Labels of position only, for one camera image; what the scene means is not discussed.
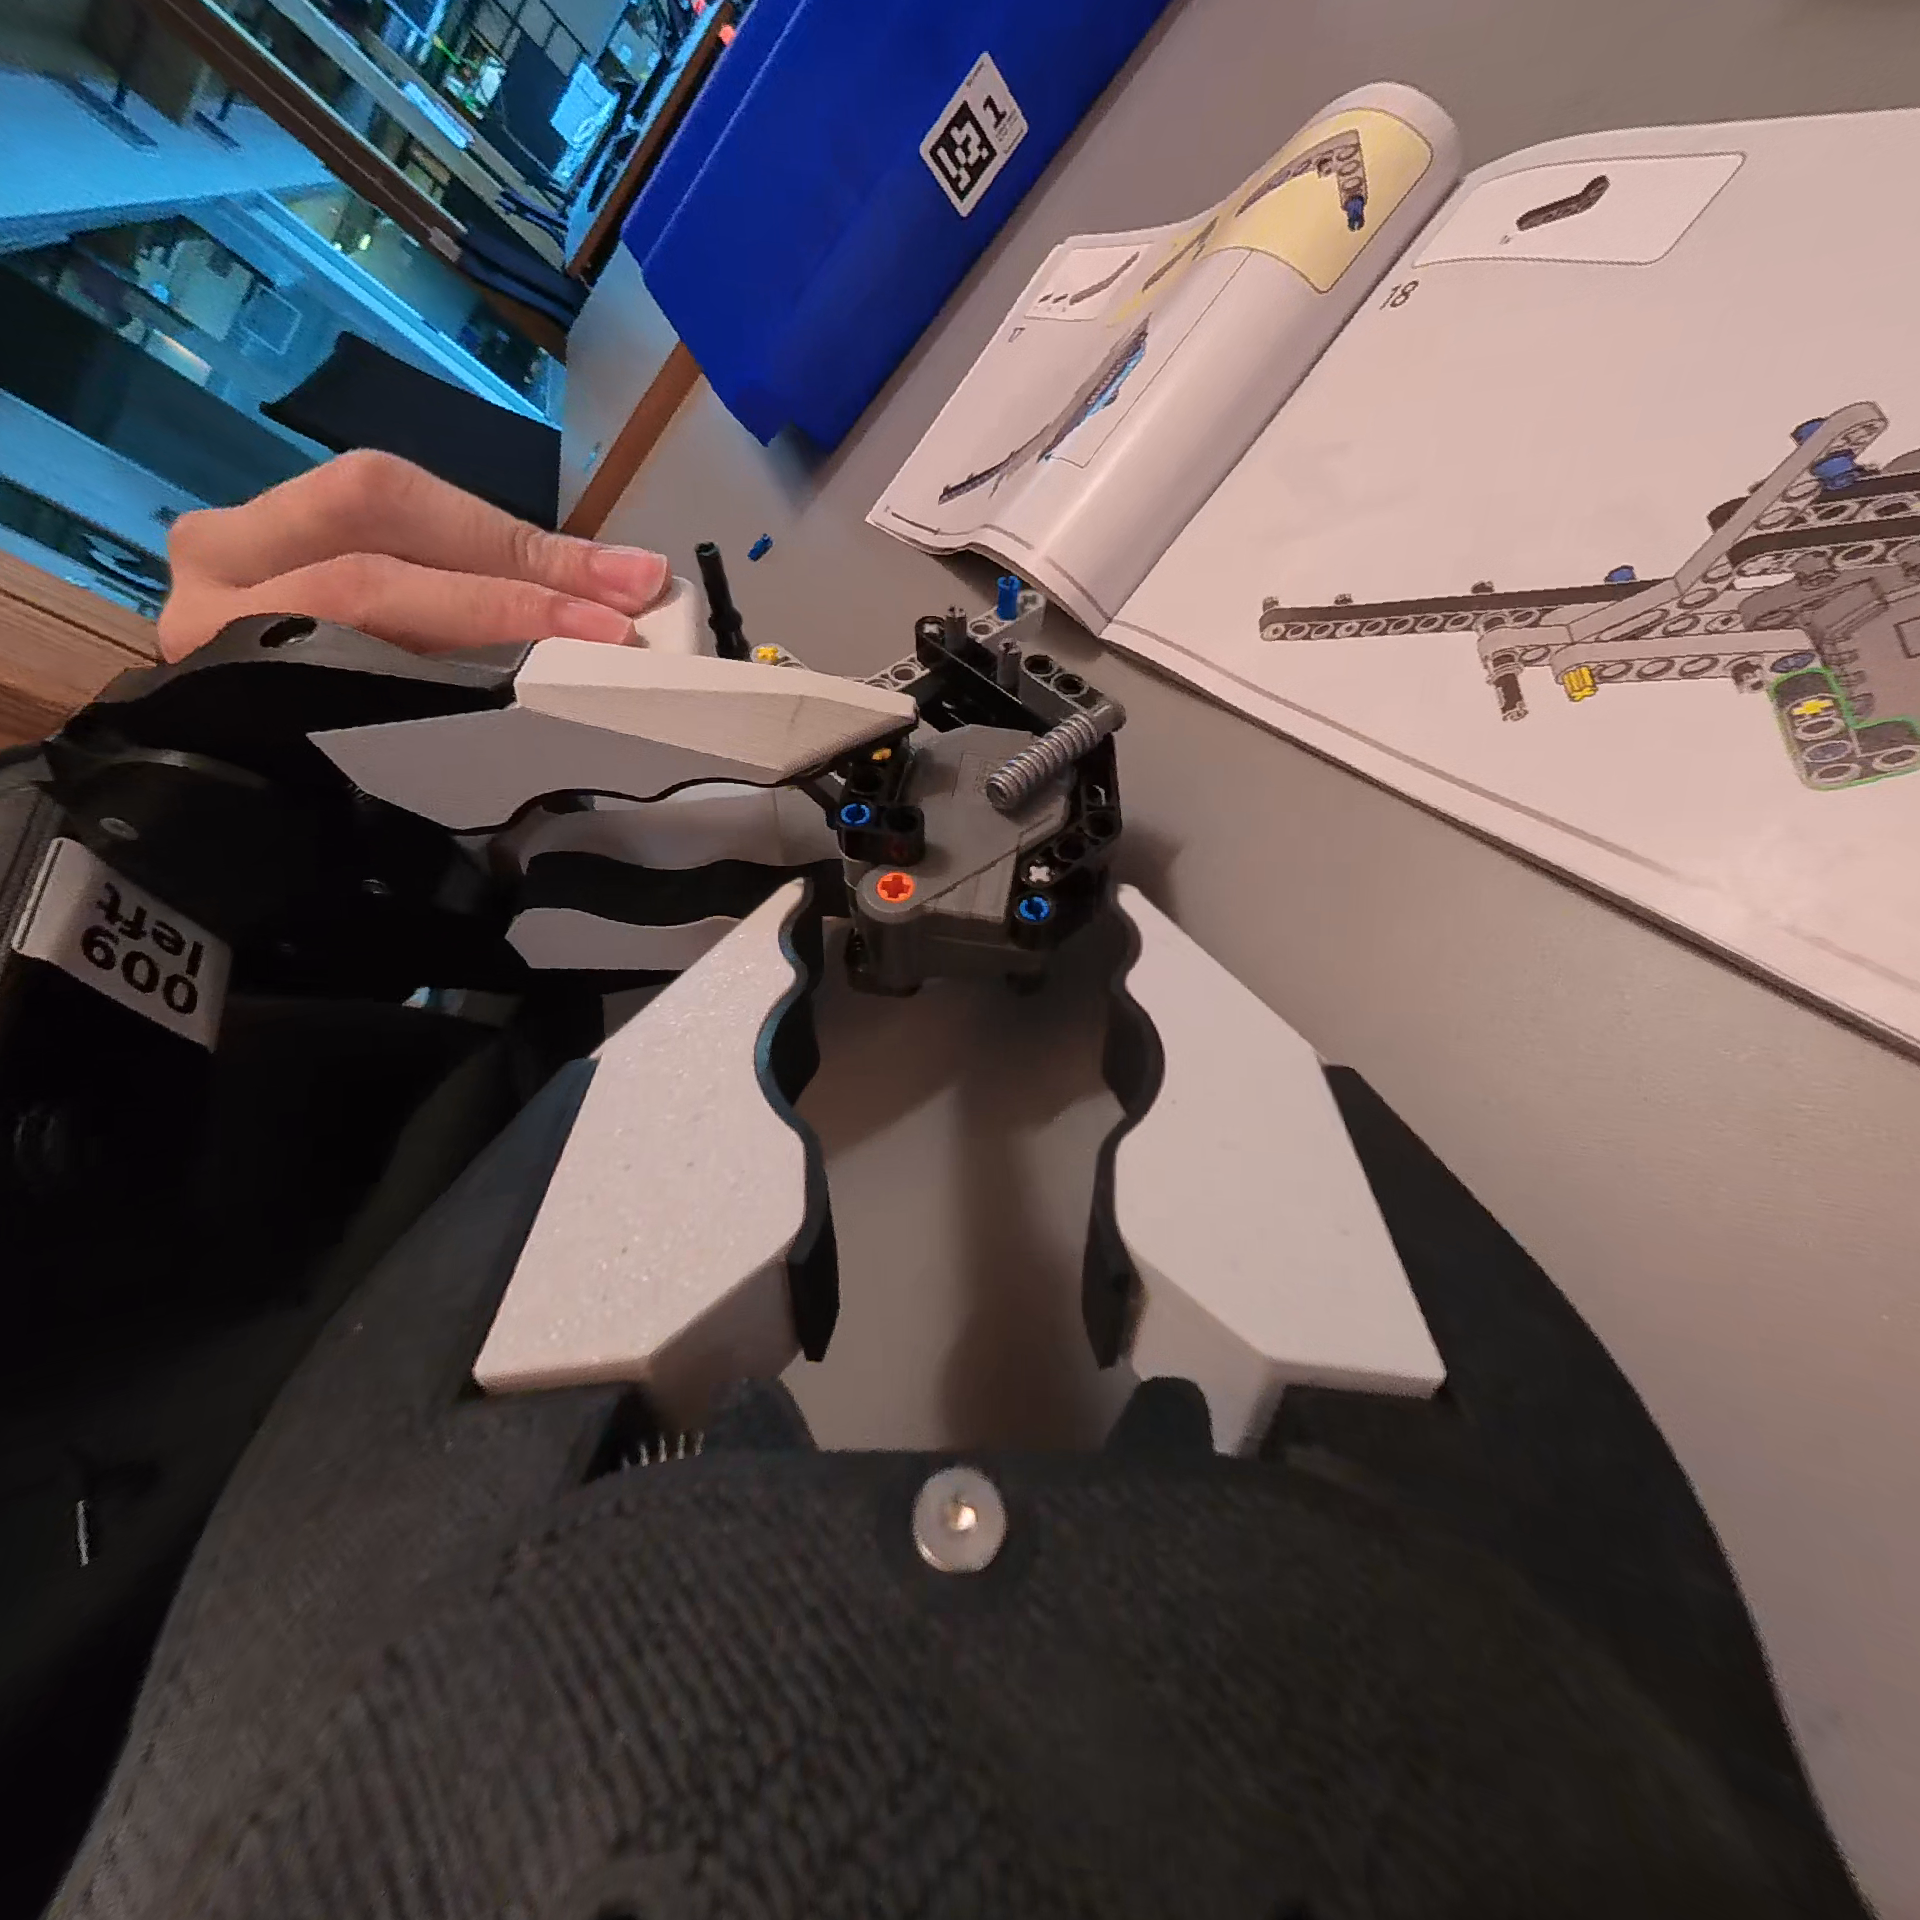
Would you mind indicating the white marker tag sticker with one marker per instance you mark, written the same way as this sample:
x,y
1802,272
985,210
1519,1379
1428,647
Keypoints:
x,y
971,136

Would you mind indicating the open instruction booklet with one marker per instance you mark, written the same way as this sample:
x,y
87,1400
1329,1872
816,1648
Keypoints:
x,y
1499,452

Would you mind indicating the black toy axle pin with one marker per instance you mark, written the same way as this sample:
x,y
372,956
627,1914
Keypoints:
x,y
723,598

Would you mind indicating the wooden board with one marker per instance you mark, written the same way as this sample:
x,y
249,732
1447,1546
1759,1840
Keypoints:
x,y
66,629

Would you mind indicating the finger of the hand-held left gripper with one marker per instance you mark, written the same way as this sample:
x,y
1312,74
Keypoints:
x,y
661,714
661,834

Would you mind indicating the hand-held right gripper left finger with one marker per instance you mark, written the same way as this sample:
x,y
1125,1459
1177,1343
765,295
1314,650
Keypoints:
x,y
661,1186

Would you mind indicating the blue plastic bin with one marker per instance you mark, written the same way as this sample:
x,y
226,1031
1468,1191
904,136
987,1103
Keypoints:
x,y
839,195

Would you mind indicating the person's left hand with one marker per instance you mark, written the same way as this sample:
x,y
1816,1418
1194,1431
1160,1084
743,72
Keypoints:
x,y
388,557

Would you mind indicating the grey black toy brick model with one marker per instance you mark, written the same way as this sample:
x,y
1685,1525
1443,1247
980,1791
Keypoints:
x,y
975,839

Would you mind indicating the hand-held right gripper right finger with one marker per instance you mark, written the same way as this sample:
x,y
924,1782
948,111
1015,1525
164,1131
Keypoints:
x,y
1275,1202

